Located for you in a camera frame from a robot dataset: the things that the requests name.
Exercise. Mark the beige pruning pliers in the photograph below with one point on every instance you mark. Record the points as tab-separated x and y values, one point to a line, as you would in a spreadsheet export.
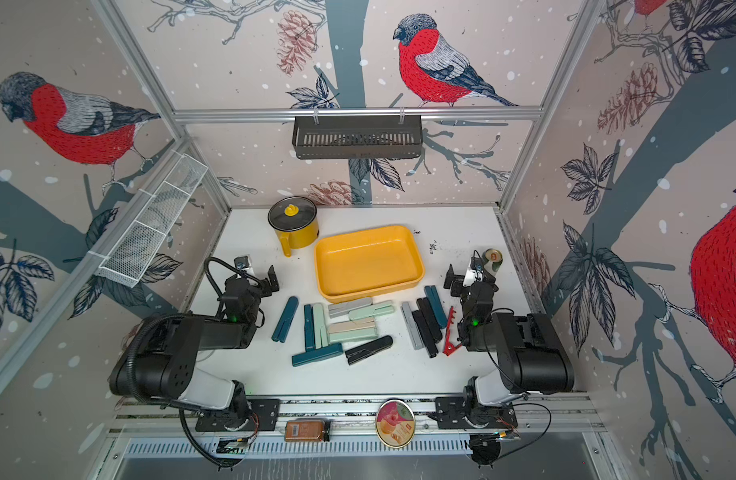
351	325

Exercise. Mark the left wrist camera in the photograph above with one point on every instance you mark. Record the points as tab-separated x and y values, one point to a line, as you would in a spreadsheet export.
243	263

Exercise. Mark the black hanging wire basket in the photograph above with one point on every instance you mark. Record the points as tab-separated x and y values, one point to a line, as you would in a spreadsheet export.
358	137

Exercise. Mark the yellow plastic storage box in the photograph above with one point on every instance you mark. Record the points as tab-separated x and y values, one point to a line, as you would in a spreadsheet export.
367	263

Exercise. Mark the mint green pliers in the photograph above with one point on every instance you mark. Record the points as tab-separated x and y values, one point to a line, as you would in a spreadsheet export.
372	311
363	334
320	327

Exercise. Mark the white mesh wall basket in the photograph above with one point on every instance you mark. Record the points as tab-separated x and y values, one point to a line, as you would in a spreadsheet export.
157	206

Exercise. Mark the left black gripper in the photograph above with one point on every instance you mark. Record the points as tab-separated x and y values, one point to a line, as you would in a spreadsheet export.
263	285

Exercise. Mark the black pliers bottom centre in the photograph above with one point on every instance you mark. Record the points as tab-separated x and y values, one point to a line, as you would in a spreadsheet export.
366	350

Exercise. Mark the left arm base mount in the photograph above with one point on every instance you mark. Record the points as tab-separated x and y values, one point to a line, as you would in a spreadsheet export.
252	415

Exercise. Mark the black pliers right pair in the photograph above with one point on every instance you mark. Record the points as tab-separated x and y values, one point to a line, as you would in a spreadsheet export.
425	333

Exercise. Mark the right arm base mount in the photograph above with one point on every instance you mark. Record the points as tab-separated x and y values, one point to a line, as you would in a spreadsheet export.
458	412

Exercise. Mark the round pink tin lid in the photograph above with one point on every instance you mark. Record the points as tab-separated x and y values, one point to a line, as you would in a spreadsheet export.
395	424

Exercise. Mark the red plastic tool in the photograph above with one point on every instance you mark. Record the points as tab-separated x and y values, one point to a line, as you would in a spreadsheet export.
450	343

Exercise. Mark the small brown box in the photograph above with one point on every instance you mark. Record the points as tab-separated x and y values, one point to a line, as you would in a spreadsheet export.
307	430

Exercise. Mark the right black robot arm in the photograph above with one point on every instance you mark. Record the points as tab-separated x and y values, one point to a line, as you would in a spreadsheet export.
525	351

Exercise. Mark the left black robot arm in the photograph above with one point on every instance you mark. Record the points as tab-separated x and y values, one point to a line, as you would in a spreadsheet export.
159	365

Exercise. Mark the yellow pot with dark lid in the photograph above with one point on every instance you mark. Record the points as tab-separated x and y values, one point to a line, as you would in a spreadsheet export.
294	220

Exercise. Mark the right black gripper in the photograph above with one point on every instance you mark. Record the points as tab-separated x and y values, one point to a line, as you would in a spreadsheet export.
459	283

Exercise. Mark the dark teal pliers bottom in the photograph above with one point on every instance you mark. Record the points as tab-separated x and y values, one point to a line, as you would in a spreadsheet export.
317	355

